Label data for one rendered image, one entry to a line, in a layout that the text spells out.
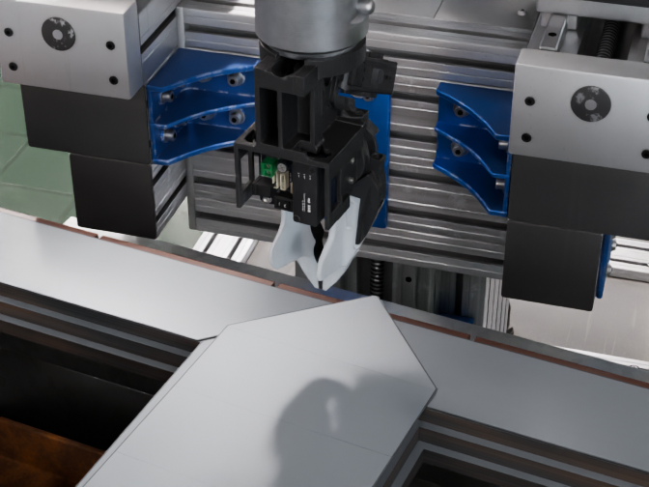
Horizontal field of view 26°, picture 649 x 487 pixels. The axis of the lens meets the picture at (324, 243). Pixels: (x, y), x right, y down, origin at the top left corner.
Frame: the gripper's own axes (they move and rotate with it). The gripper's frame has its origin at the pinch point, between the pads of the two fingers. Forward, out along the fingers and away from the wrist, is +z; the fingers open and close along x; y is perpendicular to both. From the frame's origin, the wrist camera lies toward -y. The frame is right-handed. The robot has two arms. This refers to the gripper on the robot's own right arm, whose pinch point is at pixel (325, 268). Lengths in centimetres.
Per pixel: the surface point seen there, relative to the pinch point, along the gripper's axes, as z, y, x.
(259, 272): 24.8, -28.8, -21.0
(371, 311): 7.1, -5.3, 1.6
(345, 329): 7.1, -2.2, 0.7
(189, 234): 93, -120, -85
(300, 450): 7.2, 11.9, 3.5
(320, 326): 7.1, -1.8, -1.4
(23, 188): 93, -121, -125
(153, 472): 7.2, 18.2, -4.9
